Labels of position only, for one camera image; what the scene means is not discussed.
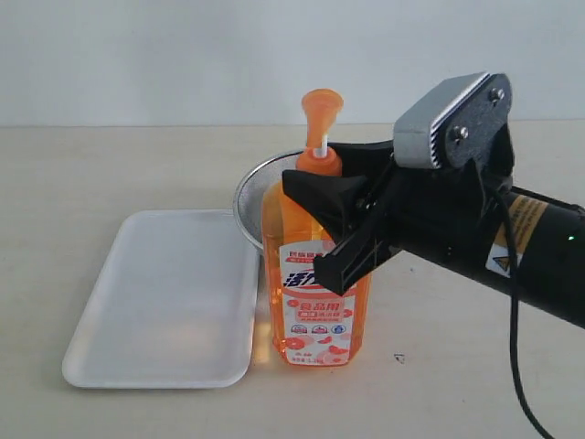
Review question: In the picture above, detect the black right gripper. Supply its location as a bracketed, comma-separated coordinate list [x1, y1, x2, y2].
[282, 124, 516, 295]

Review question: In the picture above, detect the orange dish soap pump bottle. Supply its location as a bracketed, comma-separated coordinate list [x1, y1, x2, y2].
[261, 89, 373, 366]

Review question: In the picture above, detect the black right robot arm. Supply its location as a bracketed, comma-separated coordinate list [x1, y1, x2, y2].
[282, 128, 584, 326]

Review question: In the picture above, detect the steel mesh colander bowl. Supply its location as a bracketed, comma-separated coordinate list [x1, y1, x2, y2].
[232, 150, 301, 252]

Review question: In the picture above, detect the white rectangular plastic tray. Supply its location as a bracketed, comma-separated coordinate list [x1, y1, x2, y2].
[61, 209, 259, 389]

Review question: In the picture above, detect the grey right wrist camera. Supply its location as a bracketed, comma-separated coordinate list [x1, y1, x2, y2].
[393, 72, 512, 170]

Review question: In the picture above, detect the black right camera cable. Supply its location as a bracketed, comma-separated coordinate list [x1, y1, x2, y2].
[474, 162, 557, 439]

